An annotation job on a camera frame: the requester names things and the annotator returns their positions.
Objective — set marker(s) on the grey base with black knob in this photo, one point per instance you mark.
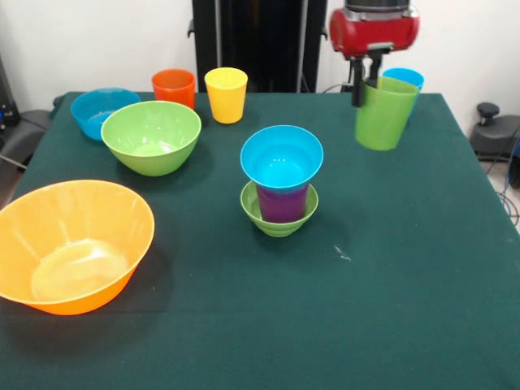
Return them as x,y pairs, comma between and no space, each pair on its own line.
493,138

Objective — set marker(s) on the black equipment box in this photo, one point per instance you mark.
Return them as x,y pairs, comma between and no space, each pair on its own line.
7,101

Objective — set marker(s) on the blue cup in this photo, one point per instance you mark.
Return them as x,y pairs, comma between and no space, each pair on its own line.
406,75

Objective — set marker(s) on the large blue bowl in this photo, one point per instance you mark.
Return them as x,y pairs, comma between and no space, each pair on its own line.
89,109

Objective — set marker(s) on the small cyan bowl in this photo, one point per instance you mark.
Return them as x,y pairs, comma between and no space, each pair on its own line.
282,162

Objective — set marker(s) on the purple cup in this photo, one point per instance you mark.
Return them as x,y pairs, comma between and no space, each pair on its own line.
282,209

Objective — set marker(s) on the dark green tablecloth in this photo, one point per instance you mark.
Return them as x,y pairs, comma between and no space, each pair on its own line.
284,304

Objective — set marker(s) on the yellow cup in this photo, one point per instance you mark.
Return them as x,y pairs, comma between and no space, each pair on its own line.
226,101

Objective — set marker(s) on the green cup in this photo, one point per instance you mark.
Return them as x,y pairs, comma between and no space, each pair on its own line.
384,122

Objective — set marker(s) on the small green bowl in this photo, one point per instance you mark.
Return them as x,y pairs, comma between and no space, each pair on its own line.
278,229

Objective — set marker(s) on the grey floor base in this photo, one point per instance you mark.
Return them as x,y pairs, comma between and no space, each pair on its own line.
24,134

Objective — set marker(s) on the large green bowl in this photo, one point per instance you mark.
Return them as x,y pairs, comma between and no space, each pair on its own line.
150,138

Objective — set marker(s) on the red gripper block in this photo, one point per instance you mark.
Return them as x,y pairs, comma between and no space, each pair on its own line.
373,34

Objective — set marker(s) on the red-orange cup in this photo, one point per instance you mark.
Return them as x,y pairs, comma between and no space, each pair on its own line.
174,87

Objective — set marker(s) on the large orange bowl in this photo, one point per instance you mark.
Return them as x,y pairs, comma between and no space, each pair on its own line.
73,252

